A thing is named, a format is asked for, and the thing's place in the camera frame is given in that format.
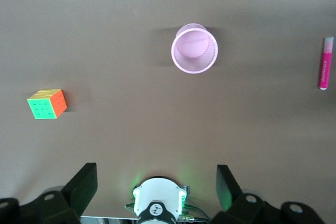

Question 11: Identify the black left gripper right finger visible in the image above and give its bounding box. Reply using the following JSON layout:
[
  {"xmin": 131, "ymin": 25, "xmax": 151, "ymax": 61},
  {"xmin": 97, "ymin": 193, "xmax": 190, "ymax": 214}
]
[{"xmin": 208, "ymin": 165, "xmax": 328, "ymax": 224}]

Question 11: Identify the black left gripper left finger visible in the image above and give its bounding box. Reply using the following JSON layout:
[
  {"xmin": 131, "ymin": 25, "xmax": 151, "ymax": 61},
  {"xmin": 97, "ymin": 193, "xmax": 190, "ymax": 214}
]
[{"xmin": 0, "ymin": 163, "xmax": 98, "ymax": 224}]

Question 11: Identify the pink highlighter marker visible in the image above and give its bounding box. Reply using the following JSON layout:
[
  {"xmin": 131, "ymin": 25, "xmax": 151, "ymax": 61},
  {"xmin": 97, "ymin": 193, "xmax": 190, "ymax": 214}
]
[{"xmin": 319, "ymin": 36, "xmax": 334, "ymax": 90}]

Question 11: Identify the colourful puzzle cube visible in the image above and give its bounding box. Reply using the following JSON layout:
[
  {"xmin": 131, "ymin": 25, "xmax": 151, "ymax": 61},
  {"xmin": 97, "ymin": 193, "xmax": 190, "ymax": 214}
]
[{"xmin": 26, "ymin": 88, "xmax": 68, "ymax": 120}]

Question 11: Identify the pink plastic cup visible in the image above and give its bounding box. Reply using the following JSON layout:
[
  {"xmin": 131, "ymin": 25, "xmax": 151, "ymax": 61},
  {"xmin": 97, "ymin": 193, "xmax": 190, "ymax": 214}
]
[{"xmin": 171, "ymin": 23, "xmax": 219, "ymax": 74}]

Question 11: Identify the aluminium table edge rail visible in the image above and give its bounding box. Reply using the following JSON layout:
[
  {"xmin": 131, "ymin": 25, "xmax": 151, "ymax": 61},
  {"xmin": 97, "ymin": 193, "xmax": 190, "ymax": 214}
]
[{"xmin": 80, "ymin": 216, "xmax": 139, "ymax": 224}]

